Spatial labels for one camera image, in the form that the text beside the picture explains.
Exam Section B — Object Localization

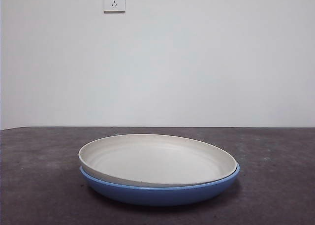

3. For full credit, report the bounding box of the white round plate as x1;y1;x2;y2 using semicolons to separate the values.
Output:
78;133;239;188

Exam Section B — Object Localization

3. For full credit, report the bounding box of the blue round plate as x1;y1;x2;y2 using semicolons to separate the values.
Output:
79;162;241;207

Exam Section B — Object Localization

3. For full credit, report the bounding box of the white wall socket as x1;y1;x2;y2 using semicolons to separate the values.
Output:
103;0;126;14

